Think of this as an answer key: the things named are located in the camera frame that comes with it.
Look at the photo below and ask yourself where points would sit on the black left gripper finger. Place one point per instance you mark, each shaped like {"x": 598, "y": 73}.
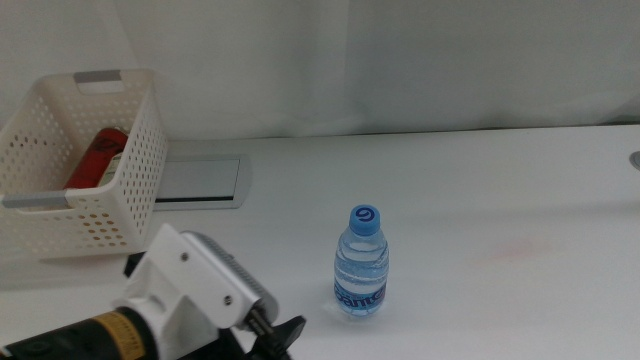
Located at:
{"x": 294, "y": 331}
{"x": 132, "y": 264}

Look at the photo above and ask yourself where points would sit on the clear water bottle blue cap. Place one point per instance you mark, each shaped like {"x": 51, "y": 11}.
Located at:
{"x": 361, "y": 270}

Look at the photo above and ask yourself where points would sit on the red soda can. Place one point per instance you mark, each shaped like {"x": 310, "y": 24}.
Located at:
{"x": 95, "y": 160}

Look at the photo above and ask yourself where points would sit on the white perforated plastic basket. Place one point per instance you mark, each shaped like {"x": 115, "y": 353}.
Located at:
{"x": 140, "y": 175}

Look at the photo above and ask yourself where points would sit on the white backdrop curtain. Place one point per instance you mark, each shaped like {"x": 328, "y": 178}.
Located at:
{"x": 350, "y": 60}

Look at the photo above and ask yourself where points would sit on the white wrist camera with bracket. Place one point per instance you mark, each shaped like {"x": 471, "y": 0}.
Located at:
{"x": 185, "y": 285}

